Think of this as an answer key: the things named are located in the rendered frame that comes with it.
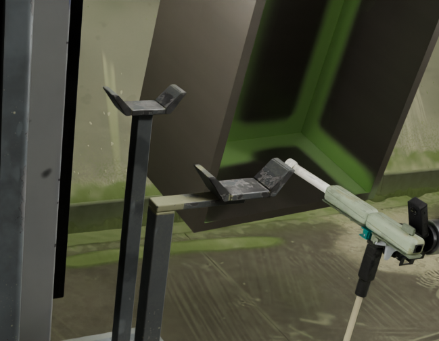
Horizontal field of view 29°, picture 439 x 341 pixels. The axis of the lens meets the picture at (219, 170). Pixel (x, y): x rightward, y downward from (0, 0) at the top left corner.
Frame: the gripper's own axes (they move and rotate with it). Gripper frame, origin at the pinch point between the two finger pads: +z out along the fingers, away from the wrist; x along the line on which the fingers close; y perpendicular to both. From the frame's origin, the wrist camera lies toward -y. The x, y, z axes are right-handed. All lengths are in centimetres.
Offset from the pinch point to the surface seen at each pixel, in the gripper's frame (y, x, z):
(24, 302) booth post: -5, -16, 98
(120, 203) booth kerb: 42, 100, 5
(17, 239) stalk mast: -44, -61, 124
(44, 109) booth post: -36, -14, 99
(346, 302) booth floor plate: 45, 32, -40
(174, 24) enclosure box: -35, 46, 39
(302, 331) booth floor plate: 47, 25, -16
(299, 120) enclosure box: -6, 58, -23
